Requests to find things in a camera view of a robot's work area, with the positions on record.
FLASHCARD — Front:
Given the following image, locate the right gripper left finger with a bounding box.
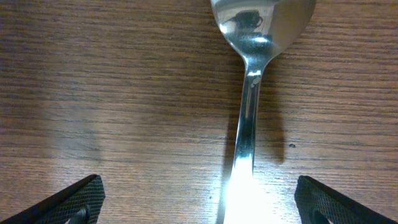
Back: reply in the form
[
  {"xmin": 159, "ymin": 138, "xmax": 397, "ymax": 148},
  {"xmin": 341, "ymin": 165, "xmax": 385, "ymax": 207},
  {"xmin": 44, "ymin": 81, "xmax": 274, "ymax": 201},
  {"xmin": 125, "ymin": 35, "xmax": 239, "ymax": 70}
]
[{"xmin": 2, "ymin": 174, "xmax": 106, "ymax": 224}]

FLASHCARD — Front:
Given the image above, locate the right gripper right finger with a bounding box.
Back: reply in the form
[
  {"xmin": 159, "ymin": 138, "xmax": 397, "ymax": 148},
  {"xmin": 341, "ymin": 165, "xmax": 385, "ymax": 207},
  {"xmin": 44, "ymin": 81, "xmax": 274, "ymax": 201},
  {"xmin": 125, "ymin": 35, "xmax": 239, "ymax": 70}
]
[{"xmin": 294, "ymin": 175, "xmax": 397, "ymax": 224}]

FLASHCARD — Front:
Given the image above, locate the steel spoon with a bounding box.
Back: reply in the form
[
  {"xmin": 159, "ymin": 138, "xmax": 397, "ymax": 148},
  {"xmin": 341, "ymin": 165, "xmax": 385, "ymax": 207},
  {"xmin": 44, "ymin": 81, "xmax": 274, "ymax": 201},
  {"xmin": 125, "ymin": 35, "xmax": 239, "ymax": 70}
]
[{"xmin": 211, "ymin": 0, "xmax": 316, "ymax": 223}]

